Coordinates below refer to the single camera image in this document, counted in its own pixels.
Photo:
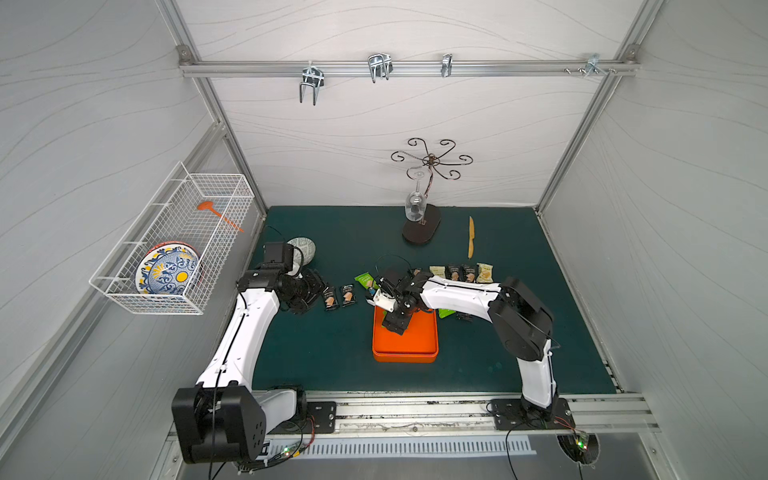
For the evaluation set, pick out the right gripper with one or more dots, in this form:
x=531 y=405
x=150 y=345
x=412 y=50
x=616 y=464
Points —
x=399 y=309

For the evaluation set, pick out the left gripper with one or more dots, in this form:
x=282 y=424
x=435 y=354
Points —
x=308 y=289

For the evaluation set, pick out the black cookie packet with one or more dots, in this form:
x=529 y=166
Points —
x=469 y=273
x=454 y=272
x=347 y=295
x=330 y=299

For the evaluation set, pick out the green cookie packet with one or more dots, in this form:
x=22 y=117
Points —
x=368 y=282
x=446 y=312

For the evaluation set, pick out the cream cookie packet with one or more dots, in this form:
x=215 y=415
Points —
x=438 y=270
x=484 y=273

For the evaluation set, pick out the orange storage box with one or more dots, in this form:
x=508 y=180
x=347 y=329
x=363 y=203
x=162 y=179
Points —
x=418 y=344

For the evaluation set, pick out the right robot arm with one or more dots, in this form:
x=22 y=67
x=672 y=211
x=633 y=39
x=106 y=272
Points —
x=521 y=321

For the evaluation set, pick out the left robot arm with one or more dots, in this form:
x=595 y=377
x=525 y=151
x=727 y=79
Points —
x=220 y=419

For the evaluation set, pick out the black scrolled glass stand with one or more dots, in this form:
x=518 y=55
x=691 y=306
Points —
x=417 y=233

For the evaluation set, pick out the clear wine glass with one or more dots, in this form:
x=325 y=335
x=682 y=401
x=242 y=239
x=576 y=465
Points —
x=416 y=202

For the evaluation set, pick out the yellow wooden knife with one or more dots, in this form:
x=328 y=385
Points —
x=471 y=237

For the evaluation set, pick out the orange spoon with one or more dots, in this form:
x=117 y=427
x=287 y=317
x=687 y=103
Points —
x=210 y=207

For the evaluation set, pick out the blue yellow patterned plate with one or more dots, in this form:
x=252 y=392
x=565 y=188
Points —
x=167 y=269

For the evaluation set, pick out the double prong metal hook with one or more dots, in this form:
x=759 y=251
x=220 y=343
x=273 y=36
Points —
x=312 y=80

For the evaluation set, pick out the small metal clip hook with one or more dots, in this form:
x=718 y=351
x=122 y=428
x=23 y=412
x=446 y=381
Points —
x=446 y=65

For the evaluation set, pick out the looped metal hook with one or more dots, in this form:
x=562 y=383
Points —
x=380 y=66

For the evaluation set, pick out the white wire basket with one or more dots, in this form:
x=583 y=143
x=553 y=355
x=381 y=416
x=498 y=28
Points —
x=172 y=216

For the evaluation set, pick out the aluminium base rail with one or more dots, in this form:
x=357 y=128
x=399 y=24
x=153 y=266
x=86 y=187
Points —
x=370 y=414

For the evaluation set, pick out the aluminium top rail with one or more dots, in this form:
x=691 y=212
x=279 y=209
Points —
x=401 y=68

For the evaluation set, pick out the right metal hook bracket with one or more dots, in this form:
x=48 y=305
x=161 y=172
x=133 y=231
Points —
x=591 y=67

